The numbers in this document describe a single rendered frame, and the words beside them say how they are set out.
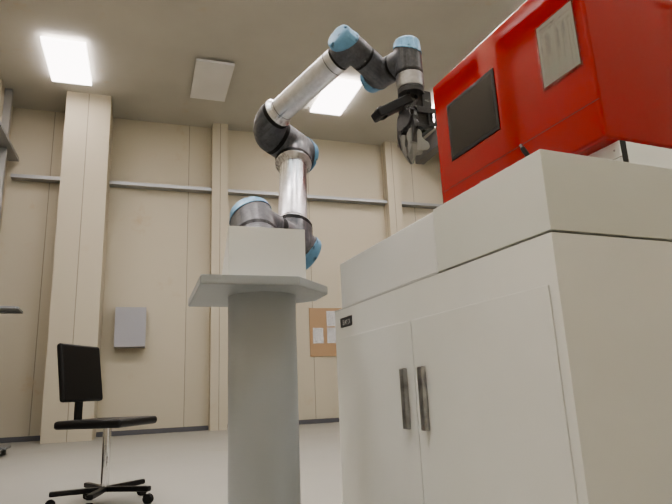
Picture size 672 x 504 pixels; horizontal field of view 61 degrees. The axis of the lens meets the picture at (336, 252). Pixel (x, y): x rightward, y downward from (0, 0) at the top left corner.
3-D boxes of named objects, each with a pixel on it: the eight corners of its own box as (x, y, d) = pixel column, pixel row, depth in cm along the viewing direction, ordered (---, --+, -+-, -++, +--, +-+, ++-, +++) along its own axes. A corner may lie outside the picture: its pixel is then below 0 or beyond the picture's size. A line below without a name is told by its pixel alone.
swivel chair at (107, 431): (154, 491, 361) (158, 346, 383) (155, 508, 307) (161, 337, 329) (52, 501, 343) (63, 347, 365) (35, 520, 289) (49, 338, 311)
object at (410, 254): (369, 308, 179) (366, 265, 182) (473, 273, 129) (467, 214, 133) (341, 308, 175) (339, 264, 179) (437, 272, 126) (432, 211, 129)
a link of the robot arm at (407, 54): (403, 53, 164) (426, 39, 158) (406, 88, 161) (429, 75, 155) (384, 43, 159) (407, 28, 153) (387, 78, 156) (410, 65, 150)
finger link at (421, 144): (433, 161, 148) (430, 128, 150) (413, 158, 146) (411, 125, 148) (427, 165, 151) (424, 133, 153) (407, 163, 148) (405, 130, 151)
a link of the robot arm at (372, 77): (352, 57, 165) (380, 39, 158) (378, 80, 172) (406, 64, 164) (347, 77, 162) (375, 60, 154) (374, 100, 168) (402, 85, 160)
